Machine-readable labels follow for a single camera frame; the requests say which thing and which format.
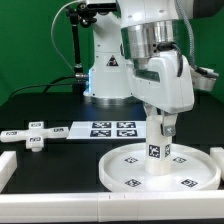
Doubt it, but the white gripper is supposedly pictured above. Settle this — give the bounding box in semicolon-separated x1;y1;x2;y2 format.
126;51;194;137

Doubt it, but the white round table top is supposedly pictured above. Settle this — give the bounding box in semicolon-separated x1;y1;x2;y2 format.
99;142;221;192

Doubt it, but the white cross-shaped table base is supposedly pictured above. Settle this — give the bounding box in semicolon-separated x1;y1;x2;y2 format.
0;121;69;152

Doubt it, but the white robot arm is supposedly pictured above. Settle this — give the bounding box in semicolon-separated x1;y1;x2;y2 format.
86;0;224;136

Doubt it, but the white marker sheet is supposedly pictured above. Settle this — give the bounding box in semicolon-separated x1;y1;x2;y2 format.
68;121;146;140

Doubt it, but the white right barrier block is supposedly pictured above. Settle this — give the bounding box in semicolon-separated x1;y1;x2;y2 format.
210;147;224;178

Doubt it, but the white barrier block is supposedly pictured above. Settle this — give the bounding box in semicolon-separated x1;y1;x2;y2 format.
210;147;224;178
0;151;17;193

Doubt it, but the white left barrier block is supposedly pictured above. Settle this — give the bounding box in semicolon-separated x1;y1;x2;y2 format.
0;151;17;193

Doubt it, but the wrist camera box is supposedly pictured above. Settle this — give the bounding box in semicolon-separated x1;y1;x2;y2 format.
191;68;219;91

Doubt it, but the white front barrier rail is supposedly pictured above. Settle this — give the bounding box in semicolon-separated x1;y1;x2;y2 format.
0;190;224;223

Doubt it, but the black cable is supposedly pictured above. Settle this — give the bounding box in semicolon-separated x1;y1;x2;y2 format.
7;75;78;99

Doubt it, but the black camera stand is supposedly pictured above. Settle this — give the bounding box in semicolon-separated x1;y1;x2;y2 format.
66;2;96;90

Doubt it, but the grey cable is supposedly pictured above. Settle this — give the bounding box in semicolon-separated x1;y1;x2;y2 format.
50;0;83;75

